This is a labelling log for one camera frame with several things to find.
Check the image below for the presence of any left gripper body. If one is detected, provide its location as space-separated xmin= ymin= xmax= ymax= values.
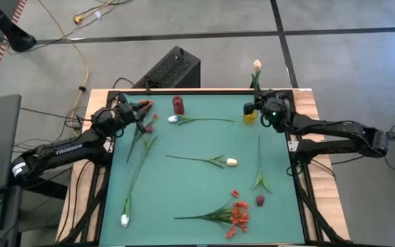
xmin=110 ymin=95 xmax=142 ymax=135

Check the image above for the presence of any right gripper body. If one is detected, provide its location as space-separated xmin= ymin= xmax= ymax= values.
xmin=261 ymin=91 xmax=291 ymax=134

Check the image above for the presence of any dark red artificial tulip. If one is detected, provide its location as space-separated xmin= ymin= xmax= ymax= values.
xmin=130 ymin=123 xmax=158 ymax=193
xmin=251 ymin=134 xmax=273 ymax=207

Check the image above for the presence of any cream artificial tulip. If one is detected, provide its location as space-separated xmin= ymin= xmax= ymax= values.
xmin=250 ymin=59 xmax=263 ymax=104
xmin=165 ymin=154 xmax=239 ymax=169

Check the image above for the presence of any white and blue tulip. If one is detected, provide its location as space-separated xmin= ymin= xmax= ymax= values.
xmin=167 ymin=115 xmax=236 ymax=126

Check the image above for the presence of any white artificial tulip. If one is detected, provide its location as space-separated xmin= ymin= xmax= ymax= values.
xmin=120 ymin=150 xmax=147 ymax=229

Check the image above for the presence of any orange flower bouquet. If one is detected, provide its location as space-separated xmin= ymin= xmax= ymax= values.
xmin=173 ymin=200 xmax=251 ymax=240

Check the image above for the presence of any yellow glass vase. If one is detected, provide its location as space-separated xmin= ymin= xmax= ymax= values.
xmin=241 ymin=108 xmax=260 ymax=126

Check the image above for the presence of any red glass vase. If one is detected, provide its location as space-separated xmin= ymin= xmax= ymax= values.
xmin=171 ymin=95 xmax=185 ymax=116

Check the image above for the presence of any black perforated computer case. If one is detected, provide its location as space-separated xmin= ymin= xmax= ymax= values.
xmin=132 ymin=45 xmax=202 ymax=89

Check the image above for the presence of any wooden table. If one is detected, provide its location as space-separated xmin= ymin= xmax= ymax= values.
xmin=56 ymin=88 xmax=351 ymax=245

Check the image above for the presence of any green flower stems bundle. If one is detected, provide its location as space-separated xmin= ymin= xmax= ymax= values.
xmin=98 ymin=93 xmax=307 ymax=246

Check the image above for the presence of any black stand foot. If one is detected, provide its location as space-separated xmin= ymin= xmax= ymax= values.
xmin=0 ymin=0 xmax=38 ymax=53

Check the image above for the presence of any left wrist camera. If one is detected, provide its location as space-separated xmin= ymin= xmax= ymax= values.
xmin=117 ymin=94 xmax=135 ymax=114

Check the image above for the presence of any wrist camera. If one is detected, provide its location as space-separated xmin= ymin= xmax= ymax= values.
xmin=117 ymin=94 xmax=135 ymax=114
xmin=265 ymin=98 xmax=285 ymax=119

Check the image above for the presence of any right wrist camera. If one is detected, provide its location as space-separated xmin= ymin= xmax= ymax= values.
xmin=265 ymin=98 xmax=285 ymax=119

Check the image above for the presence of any long yellow power cable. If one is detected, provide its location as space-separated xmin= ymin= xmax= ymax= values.
xmin=38 ymin=0 xmax=91 ymax=137

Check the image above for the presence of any black cable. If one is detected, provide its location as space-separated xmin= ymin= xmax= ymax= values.
xmin=19 ymin=106 xmax=94 ymax=123

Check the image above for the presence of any yellow cable with plug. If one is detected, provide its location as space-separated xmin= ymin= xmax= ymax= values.
xmin=73 ymin=0 xmax=116 ymax=25

